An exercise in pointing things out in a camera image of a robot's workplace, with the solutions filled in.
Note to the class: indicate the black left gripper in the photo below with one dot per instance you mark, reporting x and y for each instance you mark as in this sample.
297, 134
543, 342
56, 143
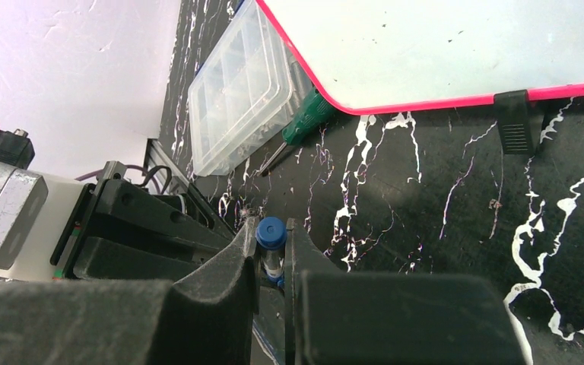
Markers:
120, 231

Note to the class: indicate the pink framed whiteboard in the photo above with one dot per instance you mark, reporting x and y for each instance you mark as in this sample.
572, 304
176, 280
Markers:
372, 57

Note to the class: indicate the blue whiteboard marker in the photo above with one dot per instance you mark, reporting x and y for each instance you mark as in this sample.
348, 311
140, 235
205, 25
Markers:
273, 264

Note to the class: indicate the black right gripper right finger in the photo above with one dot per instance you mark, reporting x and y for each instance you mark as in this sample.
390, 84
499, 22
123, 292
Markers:
373, 317

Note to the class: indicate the clear plastic screw box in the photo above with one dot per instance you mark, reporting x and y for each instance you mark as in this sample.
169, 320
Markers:
238, 100

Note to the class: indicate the green handled screwdriver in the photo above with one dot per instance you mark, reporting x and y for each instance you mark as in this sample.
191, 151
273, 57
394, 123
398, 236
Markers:
314, 111

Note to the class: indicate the black whiteboard clip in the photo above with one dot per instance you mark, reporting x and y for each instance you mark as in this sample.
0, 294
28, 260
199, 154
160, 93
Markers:
519, 123

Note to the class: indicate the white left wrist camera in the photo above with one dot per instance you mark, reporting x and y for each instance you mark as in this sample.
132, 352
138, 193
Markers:
35, 211

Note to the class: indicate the blue marker cap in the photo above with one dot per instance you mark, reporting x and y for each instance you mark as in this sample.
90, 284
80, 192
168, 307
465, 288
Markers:
271, 233

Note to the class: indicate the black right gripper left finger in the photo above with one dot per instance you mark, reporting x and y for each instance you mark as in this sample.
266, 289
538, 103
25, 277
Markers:
203, 318

